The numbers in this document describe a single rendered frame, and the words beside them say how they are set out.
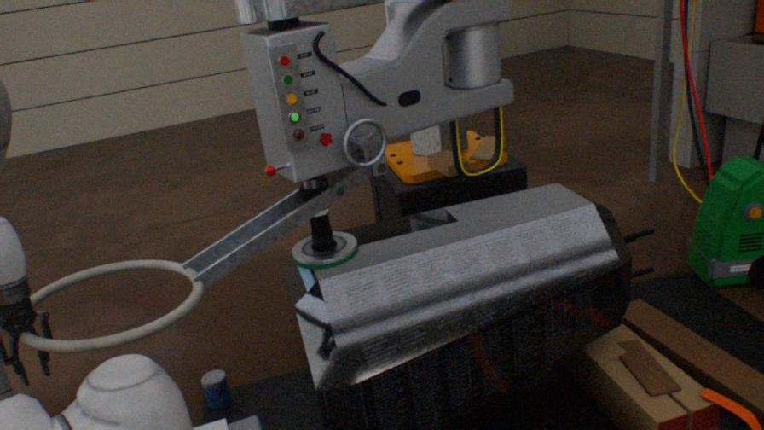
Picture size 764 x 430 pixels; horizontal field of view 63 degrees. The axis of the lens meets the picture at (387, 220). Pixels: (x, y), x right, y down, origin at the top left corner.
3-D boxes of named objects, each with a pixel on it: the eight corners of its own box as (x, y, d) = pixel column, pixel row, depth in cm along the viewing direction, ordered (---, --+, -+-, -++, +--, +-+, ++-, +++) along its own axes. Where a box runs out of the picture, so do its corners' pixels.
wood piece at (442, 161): (427, 165, 279) (426, 154, 277) (448, 160, 282) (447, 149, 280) (449, 177, 262) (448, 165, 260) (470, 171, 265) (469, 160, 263)
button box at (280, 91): (309, 142, 180) (291, 42, 169) (313, 144, 178) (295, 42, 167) (283, 150, 177) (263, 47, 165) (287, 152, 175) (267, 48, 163)
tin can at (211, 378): (235, 393, 271) (228, 368, 266) (227, 409, 262) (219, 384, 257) (213, 393, 273) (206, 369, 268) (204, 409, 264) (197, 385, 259)
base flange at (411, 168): (379, 154, 315) (377, 145, 313) (470, 136, 324) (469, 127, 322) (406, 185, 271) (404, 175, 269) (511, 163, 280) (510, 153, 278)
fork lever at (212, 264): (363, 156, 215) (358, 144, 212) (393, 169, 199) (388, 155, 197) (186, 272, 193) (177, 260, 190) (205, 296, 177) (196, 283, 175)
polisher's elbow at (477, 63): (440, 81, 226) (435, 25, 218) (491, 72, 228) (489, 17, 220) (454, 91, 209) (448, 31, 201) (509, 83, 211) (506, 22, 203)
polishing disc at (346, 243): (286, 245, 212) (285, 241, 211) (345, 229, 218) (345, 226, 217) (301, 271, 193) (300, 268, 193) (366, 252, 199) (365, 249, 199)
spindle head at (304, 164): (365, 147, 215) (345, 10, 197) (400, 159, 198) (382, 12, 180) (268, 176, 200) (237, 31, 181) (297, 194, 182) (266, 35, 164)
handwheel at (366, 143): (375, 154, 197) (368, 107, 191) (391, 161, 189) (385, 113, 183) (332, 168, 190) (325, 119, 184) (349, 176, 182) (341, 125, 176)
